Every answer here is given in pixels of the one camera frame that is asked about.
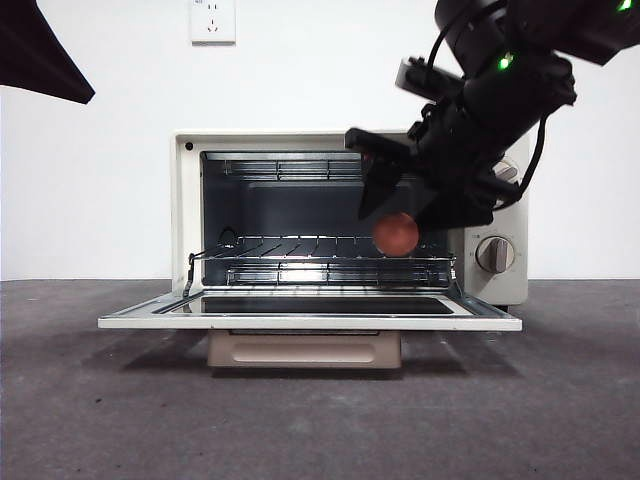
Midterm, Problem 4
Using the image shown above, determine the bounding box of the brown egg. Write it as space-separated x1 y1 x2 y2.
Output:
372 212 420 259

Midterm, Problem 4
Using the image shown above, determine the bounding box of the oven door with beige handle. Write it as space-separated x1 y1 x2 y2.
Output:
98 289 523 370

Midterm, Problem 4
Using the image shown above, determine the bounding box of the beige knob with upright grip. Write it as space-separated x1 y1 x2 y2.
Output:
474 236 516 274

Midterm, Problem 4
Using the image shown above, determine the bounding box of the beige knob with slanted grip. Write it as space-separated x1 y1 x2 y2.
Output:
494 158 519 184

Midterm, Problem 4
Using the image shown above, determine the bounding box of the white Toshiba toaster oven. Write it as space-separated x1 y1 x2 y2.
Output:
172 128 530 307

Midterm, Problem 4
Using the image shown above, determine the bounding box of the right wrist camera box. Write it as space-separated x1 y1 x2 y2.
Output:
394 56 466 101

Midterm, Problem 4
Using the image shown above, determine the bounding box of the black cable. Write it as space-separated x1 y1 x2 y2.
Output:
426 14 476 69
493 112 549 210

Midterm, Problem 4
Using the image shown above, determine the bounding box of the metal wire oven rack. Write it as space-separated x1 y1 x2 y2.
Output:
188 234 457 292

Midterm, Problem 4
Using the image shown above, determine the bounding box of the white wall socket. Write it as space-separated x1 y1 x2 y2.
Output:
189 0 236 46

